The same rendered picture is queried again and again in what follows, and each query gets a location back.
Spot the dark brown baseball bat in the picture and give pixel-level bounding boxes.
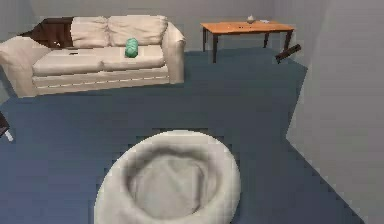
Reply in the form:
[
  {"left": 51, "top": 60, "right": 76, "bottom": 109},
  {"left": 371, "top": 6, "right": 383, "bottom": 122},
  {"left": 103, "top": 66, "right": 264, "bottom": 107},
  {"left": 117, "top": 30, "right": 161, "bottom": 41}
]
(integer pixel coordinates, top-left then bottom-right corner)
[{"left": 274, "top": 43, "right": 302, "bottom": 65}]

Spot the orange wooden table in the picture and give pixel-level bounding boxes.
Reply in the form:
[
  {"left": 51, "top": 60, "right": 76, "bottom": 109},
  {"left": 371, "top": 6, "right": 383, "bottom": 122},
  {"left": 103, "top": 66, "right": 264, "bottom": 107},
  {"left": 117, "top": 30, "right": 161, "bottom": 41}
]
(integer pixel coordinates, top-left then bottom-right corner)
[{"left": 200, "top": 20, "right": 297, "bottom": 64}]

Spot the white round beanbag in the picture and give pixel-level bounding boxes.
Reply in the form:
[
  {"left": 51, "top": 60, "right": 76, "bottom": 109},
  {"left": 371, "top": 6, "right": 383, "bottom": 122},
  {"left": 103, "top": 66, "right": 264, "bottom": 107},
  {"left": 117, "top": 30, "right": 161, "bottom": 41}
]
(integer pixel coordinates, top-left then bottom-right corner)
[{"left": 93, "top": 129, "right": 242, "bottom": 224}]

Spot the green round cushion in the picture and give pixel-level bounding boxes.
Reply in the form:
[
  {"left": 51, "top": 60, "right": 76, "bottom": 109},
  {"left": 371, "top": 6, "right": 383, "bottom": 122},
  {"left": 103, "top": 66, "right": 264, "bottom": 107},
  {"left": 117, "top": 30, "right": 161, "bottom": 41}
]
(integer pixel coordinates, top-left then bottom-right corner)
[{"left": 124, "top": 37, "right": 140, "bottom": 59}]

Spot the dark furniture with white leg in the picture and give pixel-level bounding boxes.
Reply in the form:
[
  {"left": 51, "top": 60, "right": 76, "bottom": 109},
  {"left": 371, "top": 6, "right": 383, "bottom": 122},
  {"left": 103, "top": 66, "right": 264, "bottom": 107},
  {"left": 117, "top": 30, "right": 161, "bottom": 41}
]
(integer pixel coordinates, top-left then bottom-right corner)
[{"left": 0, "top": 111, "right": 15, "bottom": 143}]

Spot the cream fabric sofa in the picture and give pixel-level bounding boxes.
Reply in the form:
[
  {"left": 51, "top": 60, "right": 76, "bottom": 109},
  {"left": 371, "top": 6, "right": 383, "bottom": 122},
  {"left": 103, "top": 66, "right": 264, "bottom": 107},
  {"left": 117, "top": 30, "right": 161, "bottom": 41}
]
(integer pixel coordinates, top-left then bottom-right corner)
[{"left": 0, "top": 14, "right": 187, "bottom": 99}]

